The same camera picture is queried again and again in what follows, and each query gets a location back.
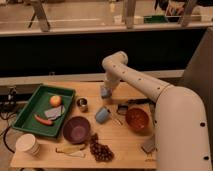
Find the blue sponge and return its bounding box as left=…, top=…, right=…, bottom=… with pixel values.
left=100, top=87, right=112, bottom=99

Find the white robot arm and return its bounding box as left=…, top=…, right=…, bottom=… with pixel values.
left=102, top=51, right=213, bottom=171

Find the black binder clip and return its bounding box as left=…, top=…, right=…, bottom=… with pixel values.
left=116, top=104, right=128, bottom=115

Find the light blue mug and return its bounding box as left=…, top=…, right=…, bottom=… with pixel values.
left=95, top=107, right=110, bottom=124

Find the small metal cup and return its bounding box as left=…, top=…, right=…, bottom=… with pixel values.
left=77, top=98, right=88, bottom=112

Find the orange bowl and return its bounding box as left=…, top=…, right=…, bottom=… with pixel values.
left=125, top=108, right=149, bottom=132

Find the purple bowl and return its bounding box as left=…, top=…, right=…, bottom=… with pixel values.
left=63, top=116, right=91, bottom=144

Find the yellow red apple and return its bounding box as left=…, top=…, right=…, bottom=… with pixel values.
left=49, top=95, right=62, bottom=107

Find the grey cloth in tray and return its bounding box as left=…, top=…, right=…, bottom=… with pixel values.
left=44, top=105, right=65, bottom=120

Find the bunch of dark grapes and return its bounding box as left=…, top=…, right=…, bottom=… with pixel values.
left=90, top=133, right=114, bottom=162

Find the grey rectangular block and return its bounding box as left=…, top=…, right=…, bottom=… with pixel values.
left=141, top=136, right=155, bottom=154

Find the yellow banana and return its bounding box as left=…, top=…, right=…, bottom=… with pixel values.
left=56, top=144, right=85, bottom=158

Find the green plastic tray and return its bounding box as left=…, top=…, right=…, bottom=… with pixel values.
left=12, top=85, right=75, bottom=137

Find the white paper cup stack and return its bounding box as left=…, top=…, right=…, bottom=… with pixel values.
left=15, top=134, right=40, bottom=155

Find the black handled tool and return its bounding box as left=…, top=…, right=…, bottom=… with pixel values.
left=127, top=98, right=153, bottom=105

